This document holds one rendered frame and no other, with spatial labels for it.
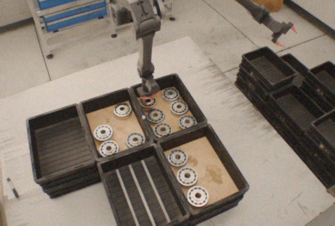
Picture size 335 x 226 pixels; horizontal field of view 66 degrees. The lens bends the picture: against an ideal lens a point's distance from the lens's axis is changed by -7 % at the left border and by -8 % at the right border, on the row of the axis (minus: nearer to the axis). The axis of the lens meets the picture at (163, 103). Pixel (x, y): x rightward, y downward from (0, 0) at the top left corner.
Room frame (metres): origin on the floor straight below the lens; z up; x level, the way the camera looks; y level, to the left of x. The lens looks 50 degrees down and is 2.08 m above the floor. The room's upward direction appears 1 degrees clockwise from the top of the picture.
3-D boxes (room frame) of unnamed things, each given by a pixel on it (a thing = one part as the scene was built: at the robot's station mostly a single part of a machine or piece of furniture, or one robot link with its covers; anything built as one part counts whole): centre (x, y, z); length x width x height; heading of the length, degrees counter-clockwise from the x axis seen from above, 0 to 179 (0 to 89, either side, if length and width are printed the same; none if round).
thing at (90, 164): (0.72, 0.53, 0.92); 0.40 x 0.30 x 0.02; 24
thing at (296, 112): (1.33, -1.06, 0.31); 0.40 x 0.30 x 0.34; 28
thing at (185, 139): (0.59, -0.18, 0.87); 0.40 x 0.30 x 0.11; 24
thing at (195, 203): (0.46, -0.16, 0.86); 0.10 x 0.10 x 0.01
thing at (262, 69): (1.68, -0.87, 0.37); 0.40 x 0.30 x 0.45; 28
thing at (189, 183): (0.57, -0.12, 0.86); 0.10 x 0.10 x 0.01
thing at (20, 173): (0.66, 0.82, 0.70); 0.33 x 0.23 x 0.01; 28
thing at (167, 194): (0.47, 0.10, 0.87); 0.40 x 0.30 x 0.11; 24
